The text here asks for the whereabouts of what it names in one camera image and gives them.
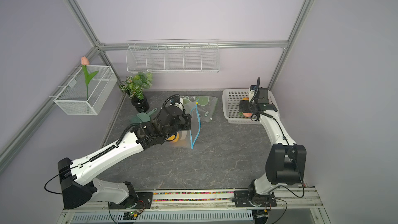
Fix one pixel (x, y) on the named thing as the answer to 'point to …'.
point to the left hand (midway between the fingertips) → (192, 118)
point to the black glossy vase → (142, 106)
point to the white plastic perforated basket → (231, 98)
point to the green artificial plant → (134, 85)
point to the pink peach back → (247, 114)
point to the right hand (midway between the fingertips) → (247, 103)
